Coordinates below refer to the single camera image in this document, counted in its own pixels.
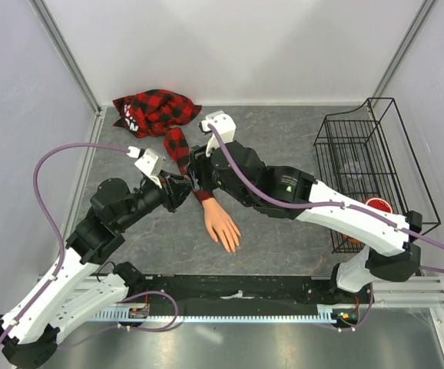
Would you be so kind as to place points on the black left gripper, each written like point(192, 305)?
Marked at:
point(175, 189)

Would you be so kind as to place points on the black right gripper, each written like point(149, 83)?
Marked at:
point(199, 164)

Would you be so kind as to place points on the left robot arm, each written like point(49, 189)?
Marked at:
point(31, 332)

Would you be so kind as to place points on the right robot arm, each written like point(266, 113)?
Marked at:
point(285, 192)

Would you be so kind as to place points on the mannequin hand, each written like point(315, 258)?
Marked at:
point(220, 225)

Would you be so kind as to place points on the red black plaid shirt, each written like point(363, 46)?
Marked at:
point(159, 113)

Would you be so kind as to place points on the clear glass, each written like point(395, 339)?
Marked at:
point(353, 170)

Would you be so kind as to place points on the orange cup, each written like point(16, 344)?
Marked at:
point(351, 240)

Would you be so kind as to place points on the red cup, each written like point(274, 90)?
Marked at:
point(379, 204)

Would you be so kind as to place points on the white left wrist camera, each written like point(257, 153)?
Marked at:
point(149, 162)

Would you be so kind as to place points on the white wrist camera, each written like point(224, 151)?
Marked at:
point(224, 126)
point(149, 162)

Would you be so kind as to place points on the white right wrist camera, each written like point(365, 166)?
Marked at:
point(224, 126)

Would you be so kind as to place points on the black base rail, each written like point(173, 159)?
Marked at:
point(192, 289)

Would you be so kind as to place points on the black wire rack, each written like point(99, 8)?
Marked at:
point(375, 135)

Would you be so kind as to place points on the toothed cable duct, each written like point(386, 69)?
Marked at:
point(230, 312)

